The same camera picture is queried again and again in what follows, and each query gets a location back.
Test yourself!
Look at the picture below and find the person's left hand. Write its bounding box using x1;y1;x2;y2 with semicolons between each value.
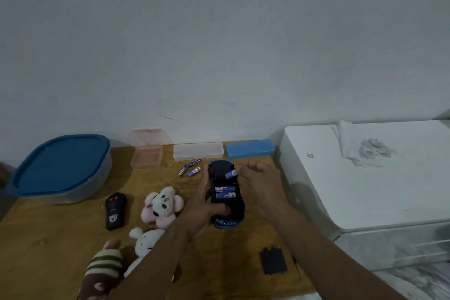
175;169;231;241

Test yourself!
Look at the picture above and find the person's right hand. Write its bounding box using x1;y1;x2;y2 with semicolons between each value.
234;161;289;220

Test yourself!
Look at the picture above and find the blue black toy car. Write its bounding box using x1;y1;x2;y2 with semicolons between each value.
207;160;246;229

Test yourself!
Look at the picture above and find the person's left forearm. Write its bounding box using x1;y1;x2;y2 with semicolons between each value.
112;221;197;300

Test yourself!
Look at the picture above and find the person's right forearm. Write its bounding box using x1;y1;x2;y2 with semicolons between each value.
262;201;410;300

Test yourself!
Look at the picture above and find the blue plastic case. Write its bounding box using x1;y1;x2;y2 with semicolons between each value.
226;139;276;161

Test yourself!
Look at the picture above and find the pink flower plush toy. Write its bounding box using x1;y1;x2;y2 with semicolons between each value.
141;186;185;229

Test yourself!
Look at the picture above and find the clear white plastic case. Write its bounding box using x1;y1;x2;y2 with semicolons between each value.
172;142;224;162

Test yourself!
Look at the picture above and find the black battery compartment cover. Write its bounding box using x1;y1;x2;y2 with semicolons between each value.
260;246;288;276

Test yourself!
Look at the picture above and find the white bunny plush toy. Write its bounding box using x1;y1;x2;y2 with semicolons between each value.
123;227;175;282

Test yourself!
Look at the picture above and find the pink transparent plastic box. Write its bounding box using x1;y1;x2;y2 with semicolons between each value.
130;128;166;170

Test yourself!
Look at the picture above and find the black remote controller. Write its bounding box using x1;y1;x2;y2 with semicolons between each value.
105;192;128;231

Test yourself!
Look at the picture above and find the crumpled white tissue paper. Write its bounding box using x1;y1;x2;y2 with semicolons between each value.
331;119;398;168

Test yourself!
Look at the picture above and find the white printer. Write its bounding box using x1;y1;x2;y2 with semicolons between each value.
279;119;450;273

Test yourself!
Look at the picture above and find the striped brown plush toy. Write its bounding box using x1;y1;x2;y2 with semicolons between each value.
76;240;124;300

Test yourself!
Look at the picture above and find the blue-lidded grey food container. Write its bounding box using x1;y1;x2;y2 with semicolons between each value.
4;134;113;205

